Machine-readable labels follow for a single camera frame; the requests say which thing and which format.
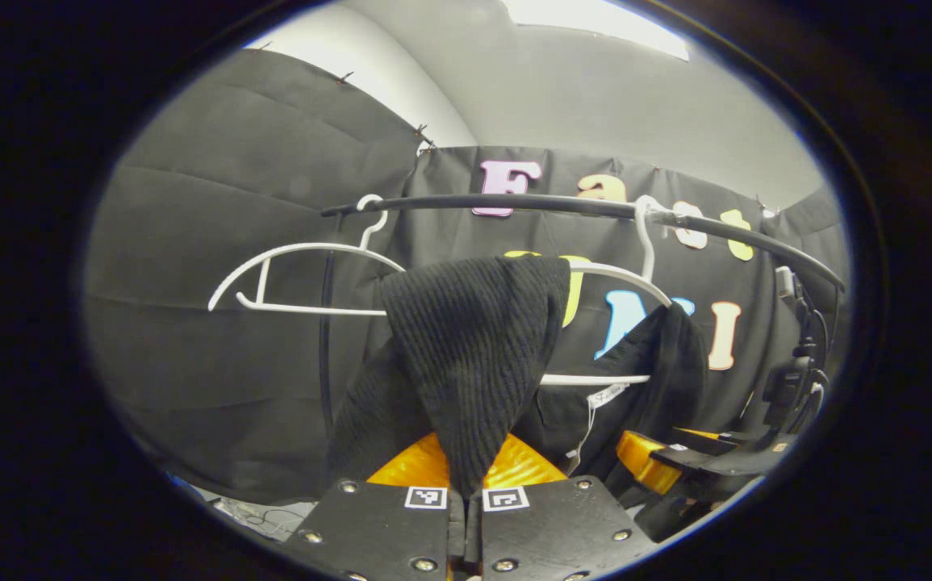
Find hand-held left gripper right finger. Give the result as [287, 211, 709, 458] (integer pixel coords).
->
[466, 433, 658, 581]

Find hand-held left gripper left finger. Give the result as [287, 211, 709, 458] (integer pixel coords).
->
[282, 432, 468, 581]

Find black knit sweater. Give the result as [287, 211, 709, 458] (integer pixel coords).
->
[324, 254, 708, 501]

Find white plastic hanger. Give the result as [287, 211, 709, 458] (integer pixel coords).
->
[506, 195, 674, 387]
[207, 194, 407, 317]

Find black metal clothes rack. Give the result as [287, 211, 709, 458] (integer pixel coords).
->
[318, 192, 847, 441]

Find black backdrop cloth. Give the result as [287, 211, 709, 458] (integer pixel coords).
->
[82, 48, 850, 505]

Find tangled floor cables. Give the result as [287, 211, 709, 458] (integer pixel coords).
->
[215, 499, 307, 539]

